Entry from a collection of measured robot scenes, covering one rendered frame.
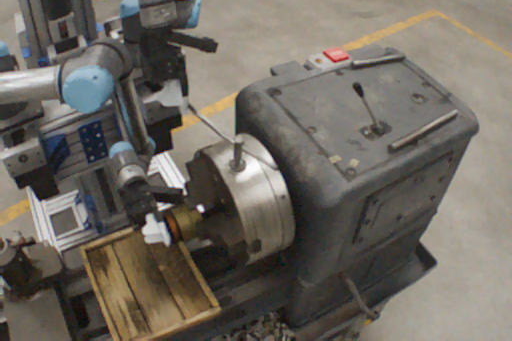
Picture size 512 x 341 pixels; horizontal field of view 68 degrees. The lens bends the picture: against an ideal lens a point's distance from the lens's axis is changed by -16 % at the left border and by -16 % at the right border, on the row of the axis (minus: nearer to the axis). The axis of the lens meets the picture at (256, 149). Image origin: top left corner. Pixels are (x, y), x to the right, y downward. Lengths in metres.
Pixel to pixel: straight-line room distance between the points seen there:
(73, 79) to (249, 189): 0.47
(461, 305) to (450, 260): 0.29
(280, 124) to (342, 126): 0.15
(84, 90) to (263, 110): 0.45
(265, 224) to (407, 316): 1.41
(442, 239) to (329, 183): 1.70
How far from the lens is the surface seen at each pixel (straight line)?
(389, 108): 1.20
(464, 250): 2.63
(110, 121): 1.55
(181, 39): 0.94
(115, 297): 1.25
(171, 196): 1.15
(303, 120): 1.10
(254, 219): 0.99
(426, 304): 2.36
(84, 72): 1.02
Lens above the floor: 1.97
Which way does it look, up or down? 45 degrees down
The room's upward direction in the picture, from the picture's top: 2 degrees clockwise
